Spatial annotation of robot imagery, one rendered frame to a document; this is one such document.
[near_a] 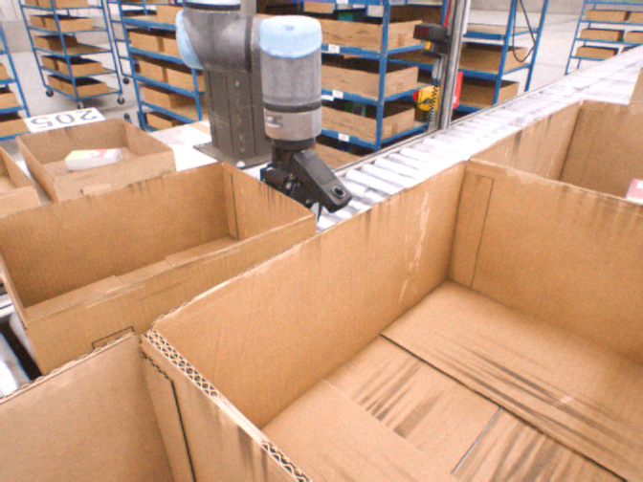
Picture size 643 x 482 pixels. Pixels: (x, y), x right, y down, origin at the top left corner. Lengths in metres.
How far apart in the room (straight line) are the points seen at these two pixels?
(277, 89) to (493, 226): 0.36
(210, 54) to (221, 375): 0.59
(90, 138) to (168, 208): 0.70
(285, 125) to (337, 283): 0.36
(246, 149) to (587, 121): 0.86
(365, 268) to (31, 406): 0.28
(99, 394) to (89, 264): 0.59
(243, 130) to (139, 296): 0.82
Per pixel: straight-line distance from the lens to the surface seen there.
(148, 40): 3.75
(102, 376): 0.30
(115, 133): 1.56
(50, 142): 1.52
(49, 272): 0.87
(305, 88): 0.70
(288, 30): 0.68
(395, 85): 2.24
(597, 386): 0.53
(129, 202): 0.85
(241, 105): 1.31
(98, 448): 0.33
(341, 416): 0.43
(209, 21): 0.81
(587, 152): 0.91
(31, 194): 1.12
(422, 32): 1.59
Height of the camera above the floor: 1.23
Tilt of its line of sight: 31 degrees down
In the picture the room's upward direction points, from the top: straight up
